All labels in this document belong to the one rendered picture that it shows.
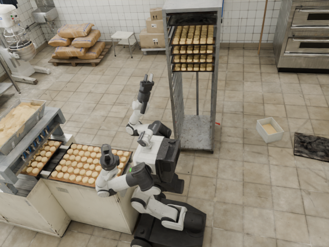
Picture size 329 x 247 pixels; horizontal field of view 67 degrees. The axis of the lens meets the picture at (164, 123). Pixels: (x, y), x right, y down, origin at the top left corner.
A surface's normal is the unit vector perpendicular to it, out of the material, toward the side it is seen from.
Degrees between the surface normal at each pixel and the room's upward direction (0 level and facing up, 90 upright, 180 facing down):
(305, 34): 90
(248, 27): 90
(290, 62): 89
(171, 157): 0
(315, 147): 0
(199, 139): 0
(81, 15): 90
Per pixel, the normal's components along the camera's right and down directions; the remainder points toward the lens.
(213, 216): -0.10, -0.73
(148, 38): -0.17, 0.64
